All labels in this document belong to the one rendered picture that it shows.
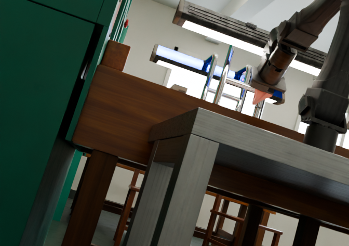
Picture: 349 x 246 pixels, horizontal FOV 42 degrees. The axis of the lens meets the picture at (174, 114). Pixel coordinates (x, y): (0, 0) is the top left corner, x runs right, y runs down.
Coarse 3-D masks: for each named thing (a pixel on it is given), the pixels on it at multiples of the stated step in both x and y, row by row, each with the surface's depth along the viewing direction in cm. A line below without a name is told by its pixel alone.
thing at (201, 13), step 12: (180, 0) 142; (180, 12) 138; (192, 12) 140; (204, 12) 141; (216, 12) 143; (180, 24) 144; (204, 24) 139; (216, 24) 140; (228, 24) 142; (240, 24) 143; (240, 36) 141; (252, 36) 142; (264, 36) 144; (312, 48) 148; (300, 60) 144; (312, 60) 144; (324, 60) 146
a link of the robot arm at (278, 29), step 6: (282, 24) 116; (288, 24) 114; (276, 30) 125; (282, 30) 114; (288, 30) 114; (270, 36) 127; (276, 36) 123; (282, 36) 115; (276, 42) 123; (282, 42) 116; (288, 42) 117; (294, 48) 117; (300, 48) 117; (306, 48) 117
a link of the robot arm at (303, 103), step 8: (304, 96) 92; (304, 104) 91; (312, 104) 90; (304, 112) 91; (312, 112) 89; (304, 120) 90; (312, 120) 88; (320, 120) 88; (344, 120) 91; (336, 128) 89; (344, 128) 90
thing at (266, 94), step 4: (252, 84) 124; (256, 84) 124; (260, 84) 124; (256, 88) 125; (260, 88) 125; (264, 88) 124; (268, 88) 124; (264, 92) 127; (268, 92) 125; (272, 92) 125; (264, 96) 127; (268, 96) 126; (260, 100) 129
